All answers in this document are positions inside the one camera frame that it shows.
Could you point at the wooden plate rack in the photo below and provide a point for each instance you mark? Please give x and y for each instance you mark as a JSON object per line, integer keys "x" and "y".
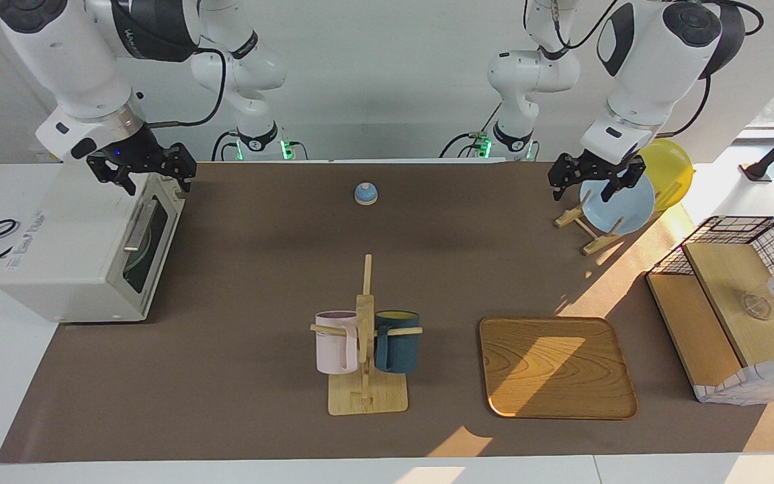
{"x": 600, "y": 243}

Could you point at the light blue plate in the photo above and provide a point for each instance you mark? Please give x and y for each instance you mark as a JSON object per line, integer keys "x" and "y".
{"x": 629, "y": 212}

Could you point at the oven door with glass window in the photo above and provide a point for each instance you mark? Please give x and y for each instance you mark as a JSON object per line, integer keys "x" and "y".
{"x": 166, "y": 228}

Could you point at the wooden mug rack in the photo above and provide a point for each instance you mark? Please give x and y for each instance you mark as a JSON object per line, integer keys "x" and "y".
{"x": 367, "y": 400}

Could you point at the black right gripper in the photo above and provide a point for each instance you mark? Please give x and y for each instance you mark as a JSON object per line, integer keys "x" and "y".
{"x": 138, "y": 153}

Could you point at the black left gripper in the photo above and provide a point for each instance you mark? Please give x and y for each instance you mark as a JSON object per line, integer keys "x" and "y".
{"x": 598, "y": 167}

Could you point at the blue service bell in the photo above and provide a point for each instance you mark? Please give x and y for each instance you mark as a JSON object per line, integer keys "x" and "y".
{"x": 366, "y": 193}

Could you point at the wooden stepped stand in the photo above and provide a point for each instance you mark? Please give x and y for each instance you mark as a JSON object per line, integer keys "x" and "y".
{"x": 729, "y": 275}

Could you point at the small clear glass bowl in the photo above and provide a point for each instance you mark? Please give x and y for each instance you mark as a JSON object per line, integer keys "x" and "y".
{"x": 756, "y": 306}

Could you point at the dark blue mug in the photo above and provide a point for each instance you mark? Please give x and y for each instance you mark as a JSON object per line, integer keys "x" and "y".
{"x": 400, "y": 353}

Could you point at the yellow plate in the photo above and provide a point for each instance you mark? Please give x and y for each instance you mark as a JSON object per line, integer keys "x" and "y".
{"x": 672, "y": 168}

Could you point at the pink mug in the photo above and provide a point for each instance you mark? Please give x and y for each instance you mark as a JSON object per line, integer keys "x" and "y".
{"x": 333, "y": 349}

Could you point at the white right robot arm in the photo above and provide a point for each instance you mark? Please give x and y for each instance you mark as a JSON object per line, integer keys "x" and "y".
{"x": 78, "y": 60}

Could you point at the brown table mat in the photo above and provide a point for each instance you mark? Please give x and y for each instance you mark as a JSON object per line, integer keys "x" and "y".
{"x": 226, "y": 376}

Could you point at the white toaster oven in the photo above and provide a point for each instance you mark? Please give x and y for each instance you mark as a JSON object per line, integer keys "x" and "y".
{"x": 58, "y": 235}

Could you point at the white checked cloth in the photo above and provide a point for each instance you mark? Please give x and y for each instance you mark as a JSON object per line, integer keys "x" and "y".
{"x": 763, "y": 386}

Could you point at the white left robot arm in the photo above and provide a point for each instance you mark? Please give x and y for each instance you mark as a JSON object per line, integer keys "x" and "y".
{"x": 649, "y": 74}

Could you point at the wooden tray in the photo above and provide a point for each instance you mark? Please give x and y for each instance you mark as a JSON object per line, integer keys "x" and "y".
{"x": 555, "y": 370}

